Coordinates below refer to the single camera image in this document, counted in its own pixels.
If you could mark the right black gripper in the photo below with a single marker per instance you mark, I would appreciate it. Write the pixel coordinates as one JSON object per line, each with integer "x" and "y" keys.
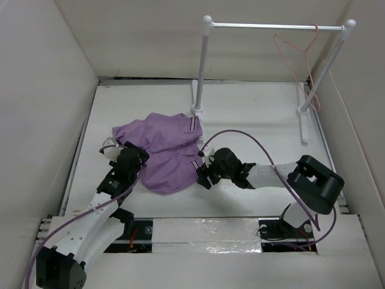
{"x": 203, "y": 179}

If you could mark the white clothes rack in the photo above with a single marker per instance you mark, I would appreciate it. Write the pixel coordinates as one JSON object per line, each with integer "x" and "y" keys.
{"x": 311, "y": 101}

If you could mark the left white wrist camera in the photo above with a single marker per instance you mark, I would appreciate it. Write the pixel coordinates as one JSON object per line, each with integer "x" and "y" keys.
{"x": 110, "y": 149}

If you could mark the pink wire hanger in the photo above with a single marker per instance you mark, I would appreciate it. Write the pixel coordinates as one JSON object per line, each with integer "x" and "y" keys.
{"x": 296, "y": 53}

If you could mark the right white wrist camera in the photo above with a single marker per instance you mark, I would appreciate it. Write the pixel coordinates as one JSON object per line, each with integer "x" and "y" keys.
{"x": 208, "y": 153}

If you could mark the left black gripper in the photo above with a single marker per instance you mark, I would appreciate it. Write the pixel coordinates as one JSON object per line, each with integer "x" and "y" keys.
{"x": 142, "y": 158}

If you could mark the aluminium frame rail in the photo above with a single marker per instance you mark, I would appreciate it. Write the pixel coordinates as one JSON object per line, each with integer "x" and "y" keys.
{"x": 43, "y": 231}

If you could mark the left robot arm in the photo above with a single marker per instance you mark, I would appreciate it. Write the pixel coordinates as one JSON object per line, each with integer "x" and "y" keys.
{"x": 88, "y": 235}

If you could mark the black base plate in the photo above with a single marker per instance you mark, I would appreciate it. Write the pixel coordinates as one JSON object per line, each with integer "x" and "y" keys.
{"x": 279, "y": 238}
{"x": 139, "y": 241}

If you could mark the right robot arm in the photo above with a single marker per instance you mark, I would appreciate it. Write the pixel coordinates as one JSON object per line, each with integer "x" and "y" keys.
{"x": 316, "y": 188}

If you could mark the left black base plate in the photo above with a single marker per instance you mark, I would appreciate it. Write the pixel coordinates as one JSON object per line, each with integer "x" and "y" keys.
{"x": 139, "y": 241}

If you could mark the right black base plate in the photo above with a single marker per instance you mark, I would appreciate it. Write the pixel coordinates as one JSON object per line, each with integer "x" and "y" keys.
{"x": 279, "y": 238}

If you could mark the purple trousers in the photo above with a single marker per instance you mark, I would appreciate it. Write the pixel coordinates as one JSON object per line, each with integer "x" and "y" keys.
{"x": 171, "y": 142}

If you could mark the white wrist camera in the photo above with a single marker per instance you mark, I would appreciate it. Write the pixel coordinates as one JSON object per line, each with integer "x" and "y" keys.
{"x": 208, "y": 153}
{"x": 110, "y": 149}

